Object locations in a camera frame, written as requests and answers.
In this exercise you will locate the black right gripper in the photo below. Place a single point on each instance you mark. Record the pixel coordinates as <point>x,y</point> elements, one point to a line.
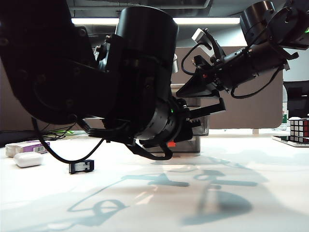
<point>224,75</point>

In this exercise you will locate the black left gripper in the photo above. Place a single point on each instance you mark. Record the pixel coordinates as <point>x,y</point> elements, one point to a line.
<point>179,120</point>

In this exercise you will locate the transparent tape dark blue dispenser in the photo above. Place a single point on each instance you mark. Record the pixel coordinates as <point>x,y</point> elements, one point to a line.
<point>80,166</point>

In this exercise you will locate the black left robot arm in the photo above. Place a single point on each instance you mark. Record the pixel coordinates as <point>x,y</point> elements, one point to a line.
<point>72,72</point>

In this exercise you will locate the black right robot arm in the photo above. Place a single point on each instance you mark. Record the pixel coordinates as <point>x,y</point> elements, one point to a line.
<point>265,36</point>

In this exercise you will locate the smoky drawer at cabinet base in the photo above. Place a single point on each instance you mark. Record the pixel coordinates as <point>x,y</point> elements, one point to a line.
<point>188,145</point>

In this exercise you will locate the brown desk divider panel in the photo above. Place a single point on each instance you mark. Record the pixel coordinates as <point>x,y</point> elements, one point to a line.
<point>253,108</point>

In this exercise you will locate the long ceiling light strip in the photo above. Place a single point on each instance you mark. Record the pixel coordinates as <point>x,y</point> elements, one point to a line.
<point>205,20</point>

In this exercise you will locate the white edged flat tray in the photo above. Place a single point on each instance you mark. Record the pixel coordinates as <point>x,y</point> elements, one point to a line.
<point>281,139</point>

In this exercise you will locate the white bottle green label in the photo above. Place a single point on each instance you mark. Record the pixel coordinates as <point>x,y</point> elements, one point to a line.
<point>285,113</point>

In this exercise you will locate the black rubiks cube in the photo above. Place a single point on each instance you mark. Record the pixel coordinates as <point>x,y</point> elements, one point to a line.
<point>299,128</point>

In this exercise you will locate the white earbuds case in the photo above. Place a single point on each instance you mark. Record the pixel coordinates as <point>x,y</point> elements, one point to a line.
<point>27,160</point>

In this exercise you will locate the purple white barcode box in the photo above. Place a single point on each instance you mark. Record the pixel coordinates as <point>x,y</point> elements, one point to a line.
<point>24,147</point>

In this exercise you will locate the white drawer cabinet frame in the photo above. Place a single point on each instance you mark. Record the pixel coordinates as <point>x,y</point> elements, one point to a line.
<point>183,85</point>

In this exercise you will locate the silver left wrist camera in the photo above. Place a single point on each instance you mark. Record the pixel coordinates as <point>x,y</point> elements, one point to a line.
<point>175,63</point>

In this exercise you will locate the black camera bracket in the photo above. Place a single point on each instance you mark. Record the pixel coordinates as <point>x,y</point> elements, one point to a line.
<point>216,48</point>

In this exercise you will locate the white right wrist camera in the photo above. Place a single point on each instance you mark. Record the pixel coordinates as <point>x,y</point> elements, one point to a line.
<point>201,39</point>

